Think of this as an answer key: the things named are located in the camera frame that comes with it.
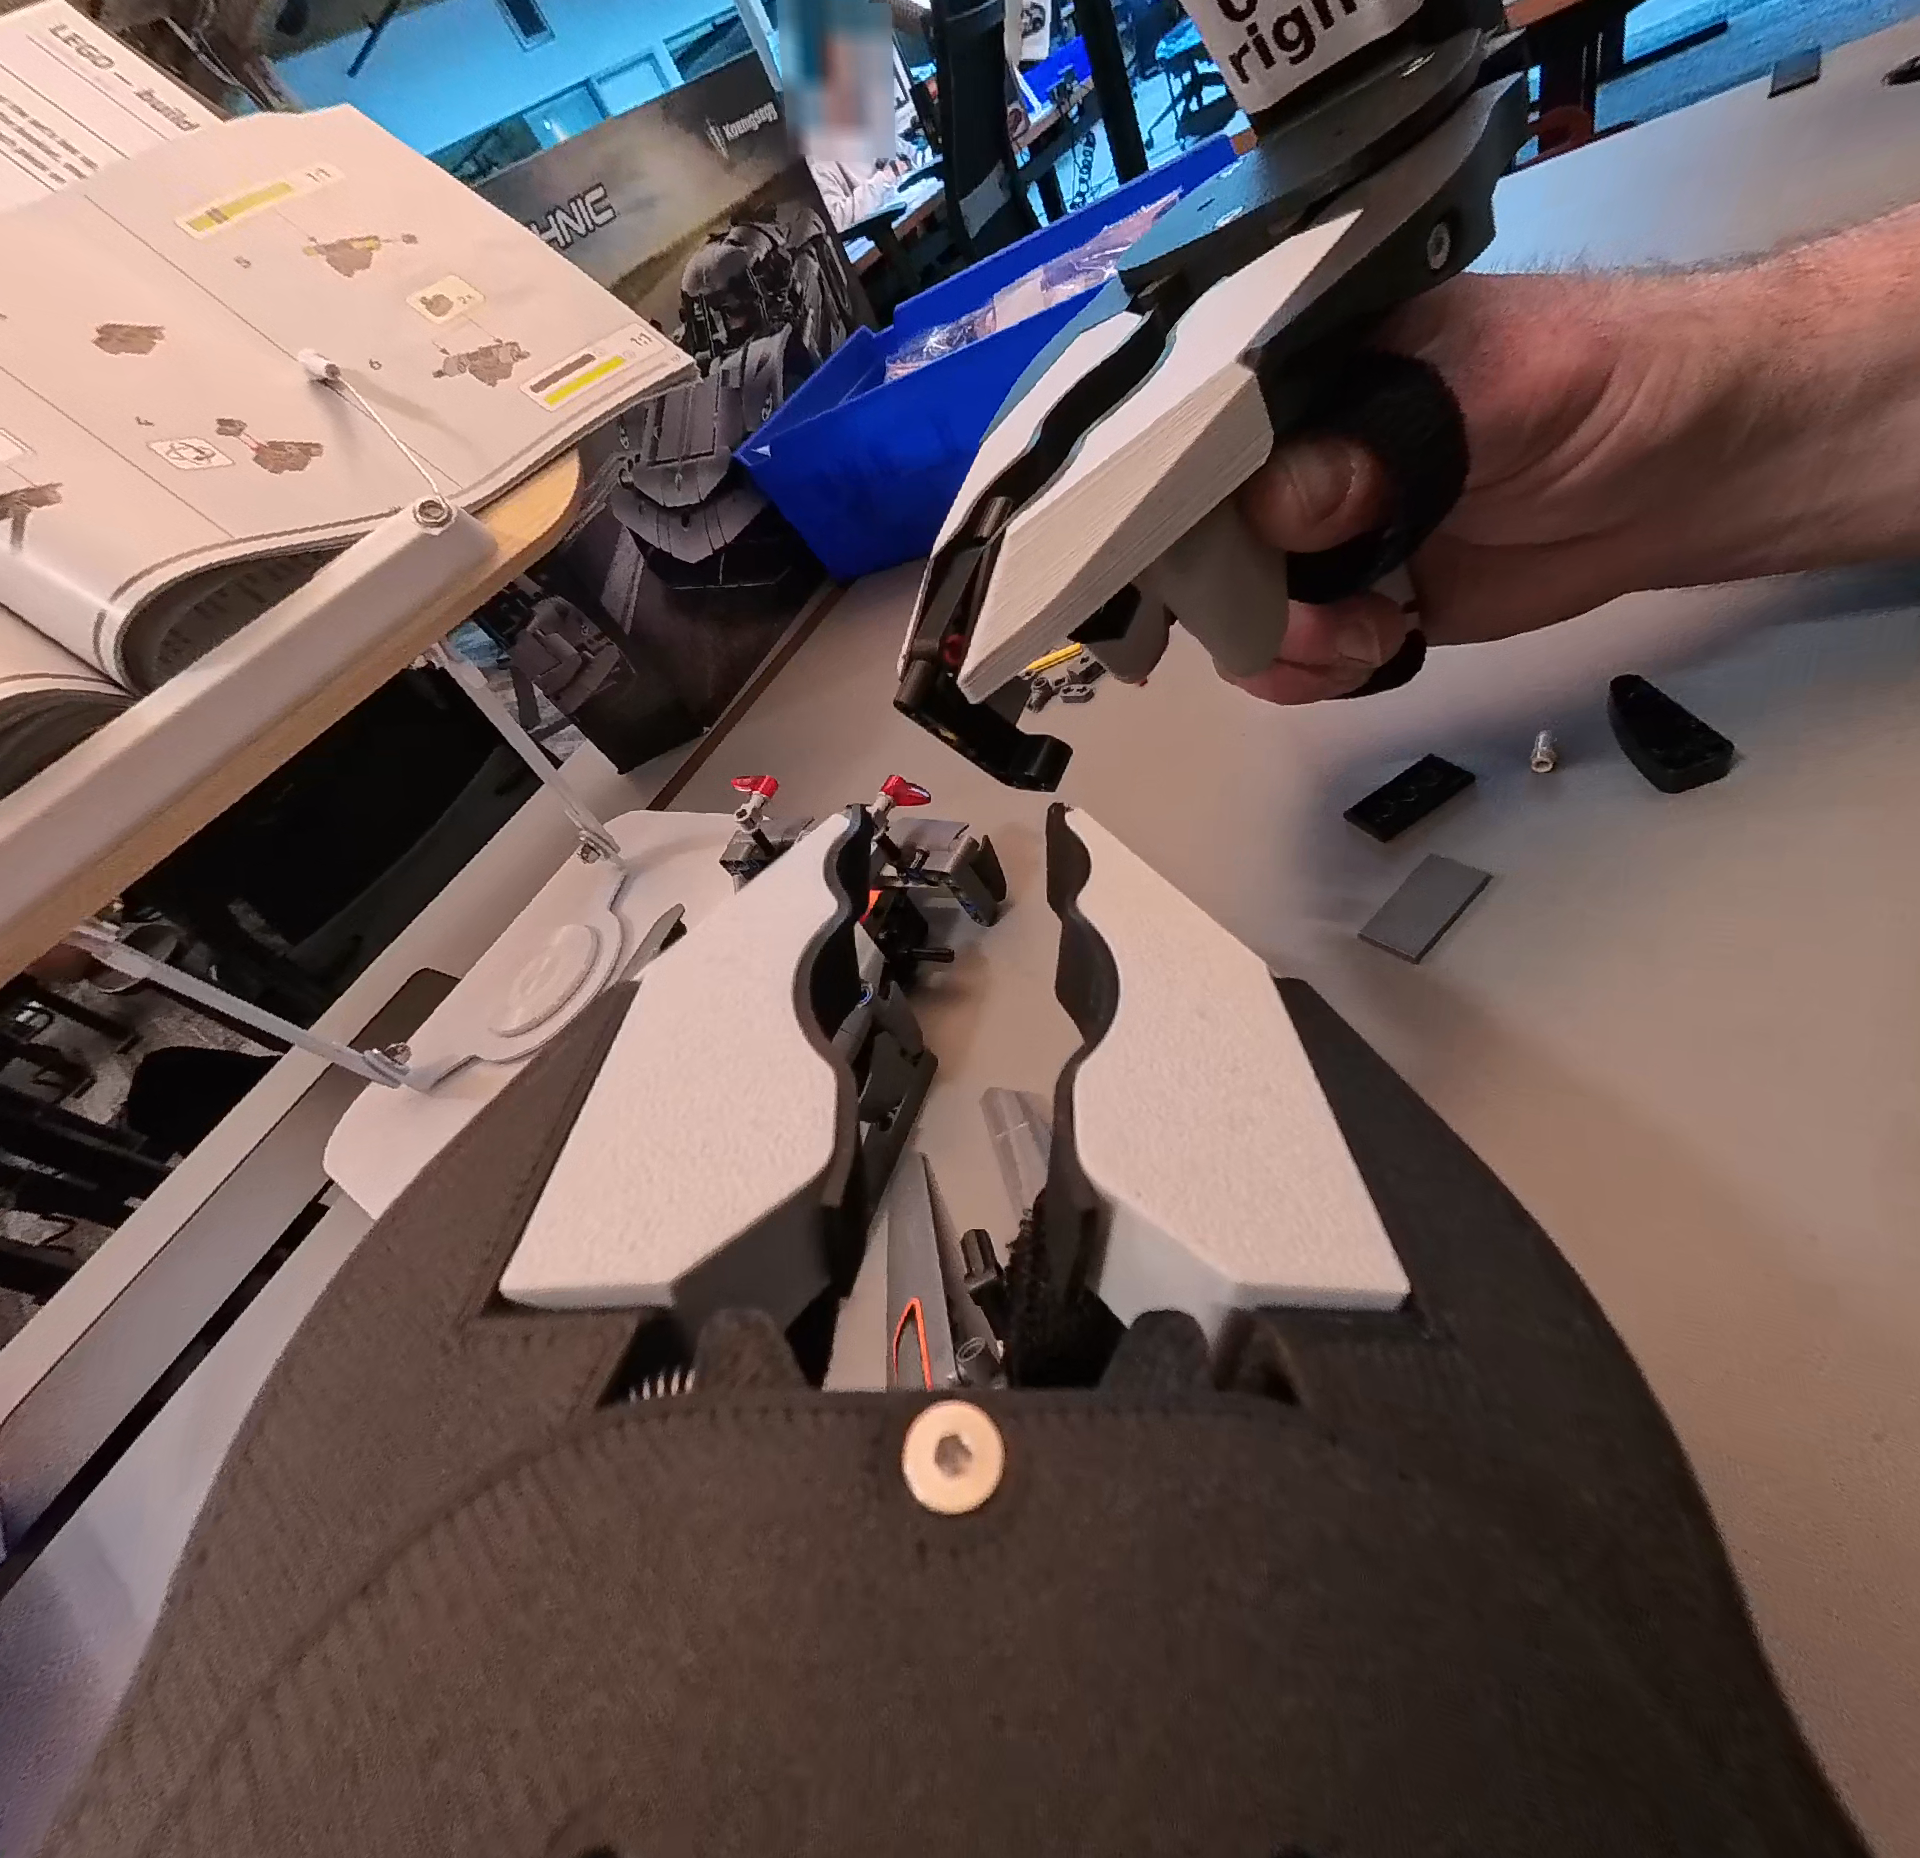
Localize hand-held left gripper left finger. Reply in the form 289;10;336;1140
498;803;876;1317

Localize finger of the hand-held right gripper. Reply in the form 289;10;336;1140
899;303;1163;675
953;208;1363;705

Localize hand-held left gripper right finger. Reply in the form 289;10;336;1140
1041;802;1415;1365

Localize small black lego assembly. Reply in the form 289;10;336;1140
894;499;1076;791

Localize grey lego tile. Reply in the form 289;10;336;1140
1355;852;1496;963

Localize large lego car model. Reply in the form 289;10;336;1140
719;772;1010;1162

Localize black lego plate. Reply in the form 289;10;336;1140
1342;753;1479;843

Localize person's right forearm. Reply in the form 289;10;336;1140
1753;213;1920;588

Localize grey pointed lego wing assembly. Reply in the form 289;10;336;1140
881;1084;1056;1392

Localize dark lego set box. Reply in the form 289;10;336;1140
464;49;890;772

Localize black curved lego piece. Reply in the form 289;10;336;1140
1607;672;1739;796

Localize lego instruction booklet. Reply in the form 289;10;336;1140
0;0;700;698

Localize clear plastic bags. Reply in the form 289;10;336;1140
883;192;1188;385

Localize blue plastic bin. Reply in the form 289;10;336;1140
738;132;1248;579

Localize black pillar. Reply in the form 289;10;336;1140
1054;0;1152;184

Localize white book stand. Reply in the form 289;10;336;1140
0;444;751;1222

